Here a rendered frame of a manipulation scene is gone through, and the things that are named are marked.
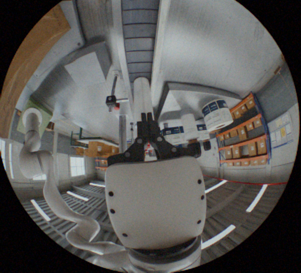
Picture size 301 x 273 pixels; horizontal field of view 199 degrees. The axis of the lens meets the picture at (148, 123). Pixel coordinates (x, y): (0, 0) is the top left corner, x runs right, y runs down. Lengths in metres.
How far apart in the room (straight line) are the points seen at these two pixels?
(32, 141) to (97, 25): 0.57
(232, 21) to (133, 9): 0.31
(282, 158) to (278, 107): 1.81
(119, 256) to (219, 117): 0.67
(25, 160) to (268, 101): 4.97
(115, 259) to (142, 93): 0.43
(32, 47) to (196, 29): 0.37
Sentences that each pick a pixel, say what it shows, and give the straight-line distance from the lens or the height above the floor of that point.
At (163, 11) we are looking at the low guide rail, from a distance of 0.20.
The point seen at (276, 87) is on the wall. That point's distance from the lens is 4.49.
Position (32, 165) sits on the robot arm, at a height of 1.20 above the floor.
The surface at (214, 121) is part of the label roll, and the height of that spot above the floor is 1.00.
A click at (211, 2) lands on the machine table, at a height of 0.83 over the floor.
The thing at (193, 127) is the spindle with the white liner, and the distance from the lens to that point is 0.52.
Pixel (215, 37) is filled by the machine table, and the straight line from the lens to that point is 0.37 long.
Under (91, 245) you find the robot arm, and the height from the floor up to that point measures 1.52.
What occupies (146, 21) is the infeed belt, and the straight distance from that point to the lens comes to 0.23.
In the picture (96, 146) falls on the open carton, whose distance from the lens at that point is 2.08.
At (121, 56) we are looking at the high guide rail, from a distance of 0.17.
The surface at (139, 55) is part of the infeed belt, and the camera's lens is 0.25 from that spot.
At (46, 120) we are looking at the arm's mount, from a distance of 0.85.
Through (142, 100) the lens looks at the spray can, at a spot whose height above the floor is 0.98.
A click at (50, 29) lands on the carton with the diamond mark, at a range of 0.26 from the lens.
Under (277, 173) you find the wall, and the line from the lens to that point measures 4.93.
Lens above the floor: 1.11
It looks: 20 degrees down
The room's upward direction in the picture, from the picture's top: 174 degrees clockwise
